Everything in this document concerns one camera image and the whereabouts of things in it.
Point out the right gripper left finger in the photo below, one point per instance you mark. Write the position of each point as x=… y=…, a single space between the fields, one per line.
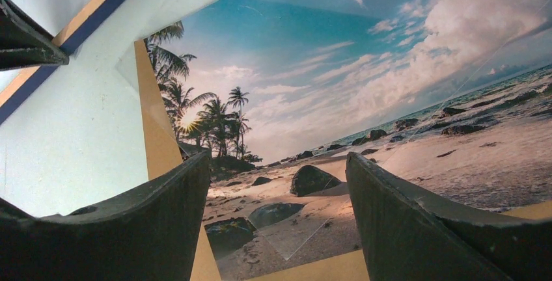
x=149 y=232

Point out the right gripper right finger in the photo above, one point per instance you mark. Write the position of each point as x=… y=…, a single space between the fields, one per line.
x=410 y=233

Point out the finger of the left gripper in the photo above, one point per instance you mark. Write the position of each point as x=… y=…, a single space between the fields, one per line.
x=24 y=43

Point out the wooden picture frame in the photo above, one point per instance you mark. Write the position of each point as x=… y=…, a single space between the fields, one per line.
x=69 y=39

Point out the clear acrylic sheet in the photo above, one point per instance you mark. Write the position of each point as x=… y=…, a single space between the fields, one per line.
x=281 y=93

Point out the beach photo print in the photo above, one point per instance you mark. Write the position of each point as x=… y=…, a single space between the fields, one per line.
x=451 y=95

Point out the brown cardboard backing board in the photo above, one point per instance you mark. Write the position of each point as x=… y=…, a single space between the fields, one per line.
x=159 y=141

